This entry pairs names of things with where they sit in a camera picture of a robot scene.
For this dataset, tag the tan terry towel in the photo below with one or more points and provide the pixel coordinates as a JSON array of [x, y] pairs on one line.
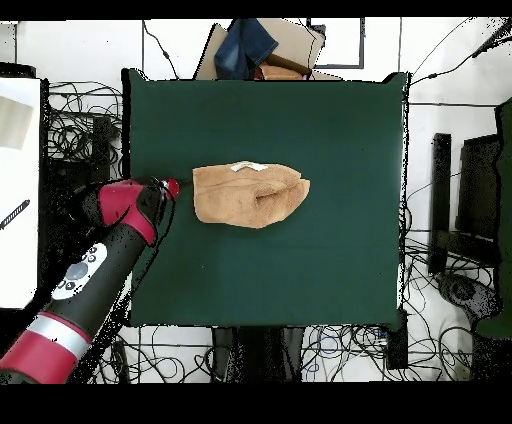
[[248, 196]]

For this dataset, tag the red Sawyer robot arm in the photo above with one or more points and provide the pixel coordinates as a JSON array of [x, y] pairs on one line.
[[40, 356]]

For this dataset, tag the black equipment rack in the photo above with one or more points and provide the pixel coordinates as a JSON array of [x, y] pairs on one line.
[[100, 152]]

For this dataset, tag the dark green table cloth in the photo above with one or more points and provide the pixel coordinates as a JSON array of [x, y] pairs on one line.
[[320, 140]]

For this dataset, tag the blue jeans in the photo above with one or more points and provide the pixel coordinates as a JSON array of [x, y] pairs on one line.
[[240, 48]]

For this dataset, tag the tan towel in box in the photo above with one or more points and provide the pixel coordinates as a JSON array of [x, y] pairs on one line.
[[280, 73]]

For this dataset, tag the black ridged tool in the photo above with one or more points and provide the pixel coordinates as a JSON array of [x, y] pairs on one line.
[[14, 214]]

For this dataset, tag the white desk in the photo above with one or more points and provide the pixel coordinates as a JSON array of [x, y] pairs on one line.
[[20, 260]]

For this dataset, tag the beige block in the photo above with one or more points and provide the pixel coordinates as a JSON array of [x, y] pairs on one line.
[[14, 124]]

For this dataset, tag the cardboard box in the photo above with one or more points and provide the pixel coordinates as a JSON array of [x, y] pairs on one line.
[[296, 40]]

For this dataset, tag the small black box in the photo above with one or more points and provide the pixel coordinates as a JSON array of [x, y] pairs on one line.
[[396, 344]]

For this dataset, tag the wide black stand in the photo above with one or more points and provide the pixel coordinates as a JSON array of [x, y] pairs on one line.
[[478, 188]]

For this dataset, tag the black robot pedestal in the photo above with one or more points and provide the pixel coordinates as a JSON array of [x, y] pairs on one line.
[[256, 352]]

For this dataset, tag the black rectangular floor frame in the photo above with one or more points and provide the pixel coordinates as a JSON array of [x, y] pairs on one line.
[[362, 44]]

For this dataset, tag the narrow black post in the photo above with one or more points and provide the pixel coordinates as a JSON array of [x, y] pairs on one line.
[[440, 200]]

